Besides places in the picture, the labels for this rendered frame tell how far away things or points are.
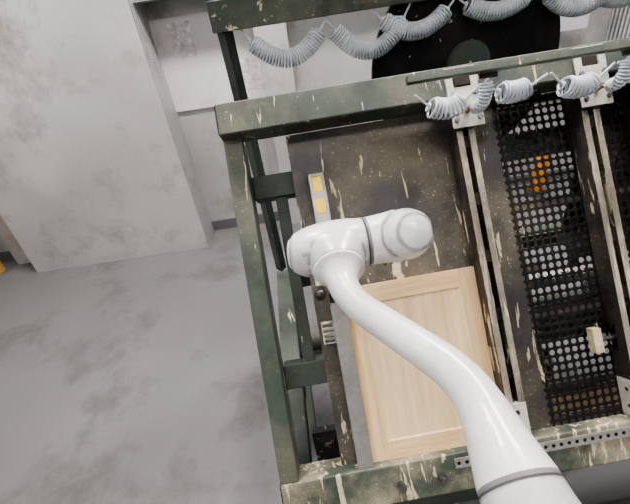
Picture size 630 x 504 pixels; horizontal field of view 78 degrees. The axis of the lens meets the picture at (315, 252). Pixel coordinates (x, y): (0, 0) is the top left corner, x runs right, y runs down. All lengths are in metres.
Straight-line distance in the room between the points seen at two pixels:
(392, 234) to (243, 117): 0.71
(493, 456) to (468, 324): 0.86
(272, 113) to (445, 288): 0.78
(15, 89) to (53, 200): 1.06
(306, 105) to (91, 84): 3.12
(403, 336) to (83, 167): 4.12
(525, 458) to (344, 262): 0.40
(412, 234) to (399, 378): 0.71
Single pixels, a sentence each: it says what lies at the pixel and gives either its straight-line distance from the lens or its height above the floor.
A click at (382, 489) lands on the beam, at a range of 1.43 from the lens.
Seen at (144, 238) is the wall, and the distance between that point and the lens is 4.66.
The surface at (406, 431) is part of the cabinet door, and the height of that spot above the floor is 0.95.
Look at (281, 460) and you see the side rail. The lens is 1.37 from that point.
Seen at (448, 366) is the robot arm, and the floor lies 1.69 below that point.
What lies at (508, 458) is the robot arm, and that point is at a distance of 0.55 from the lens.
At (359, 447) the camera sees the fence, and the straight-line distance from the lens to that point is 1.37.
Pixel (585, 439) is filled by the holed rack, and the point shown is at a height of 0.89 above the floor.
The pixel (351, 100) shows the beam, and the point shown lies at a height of 1.88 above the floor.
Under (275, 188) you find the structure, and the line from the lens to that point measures 1.34.
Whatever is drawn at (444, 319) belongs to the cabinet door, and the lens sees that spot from 1.35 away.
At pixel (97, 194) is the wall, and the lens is 4.57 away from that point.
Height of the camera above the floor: 2.15
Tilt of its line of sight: 33 degrees down
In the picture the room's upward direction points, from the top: 9 degrees counter-clockwise
